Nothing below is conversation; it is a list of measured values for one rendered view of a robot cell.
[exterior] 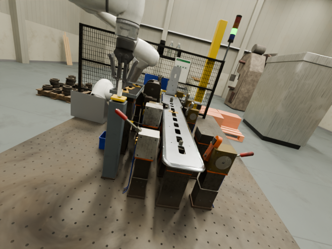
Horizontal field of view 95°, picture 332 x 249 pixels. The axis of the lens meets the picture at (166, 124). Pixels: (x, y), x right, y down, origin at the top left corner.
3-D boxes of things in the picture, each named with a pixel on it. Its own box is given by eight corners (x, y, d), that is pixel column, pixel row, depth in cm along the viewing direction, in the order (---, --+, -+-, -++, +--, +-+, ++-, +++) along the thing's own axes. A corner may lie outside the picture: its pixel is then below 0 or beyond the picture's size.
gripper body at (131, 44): (112, 34, 58) (110, 60, 61) (135, 40, 59) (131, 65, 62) (118, 37, 65) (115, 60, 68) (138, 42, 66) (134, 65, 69)
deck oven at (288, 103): (311, 154, 418) (372, 67, 334) (260, 140, 424) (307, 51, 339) (276, 129, 584) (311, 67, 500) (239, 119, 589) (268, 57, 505)
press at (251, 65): (252, 114, 757) (284, 48, 645) (225, 107, 757) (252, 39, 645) (240, 106, 905) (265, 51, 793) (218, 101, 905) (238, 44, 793)
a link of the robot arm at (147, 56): (112, 94, 167) (131, 102, 176) (107, 104, 158) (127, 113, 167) (139, 32, 111) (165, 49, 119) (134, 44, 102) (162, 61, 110)
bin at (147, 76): (166, 90, 198) (168, 79, 194) (143, 84, 196) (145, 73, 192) (166, 88, 214) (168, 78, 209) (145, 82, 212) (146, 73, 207)
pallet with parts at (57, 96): (33, 94, 347) (32, 75, 331) (70, 87, 460) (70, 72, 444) (69, 103, 346) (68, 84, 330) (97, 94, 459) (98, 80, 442)
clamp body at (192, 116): (190, 146, 142) (202, 112, 129) (178, 145, 140) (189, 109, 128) (189, 143, 148) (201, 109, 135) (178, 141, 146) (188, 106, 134)
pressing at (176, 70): (174, 95, 193) (182, 67, 181) (166, 93, 192) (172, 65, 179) (174, 95, 194) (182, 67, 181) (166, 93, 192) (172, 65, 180)
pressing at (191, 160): (213, 175, 61) (214, 172, 61) (158, 165, 59) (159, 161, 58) (179, 98, 189) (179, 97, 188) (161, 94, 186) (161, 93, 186)
